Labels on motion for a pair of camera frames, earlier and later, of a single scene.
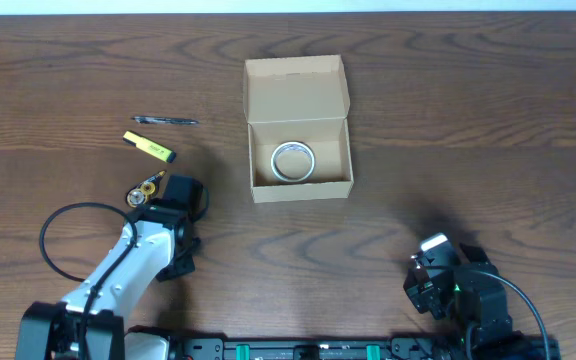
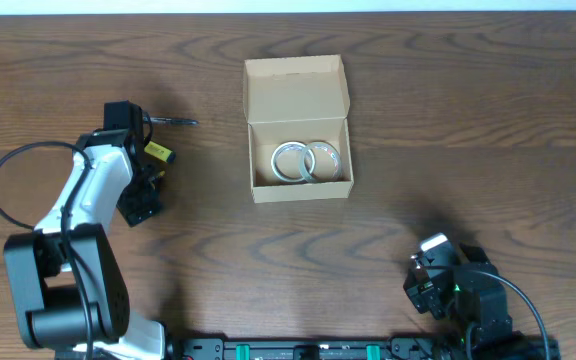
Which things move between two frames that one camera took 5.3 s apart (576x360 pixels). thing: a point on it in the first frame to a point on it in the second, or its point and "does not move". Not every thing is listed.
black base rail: [343, 347] does not move
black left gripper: [180, 267] to [128, 200]
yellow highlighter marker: [148, 146] does not move
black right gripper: [424, 294] does not move
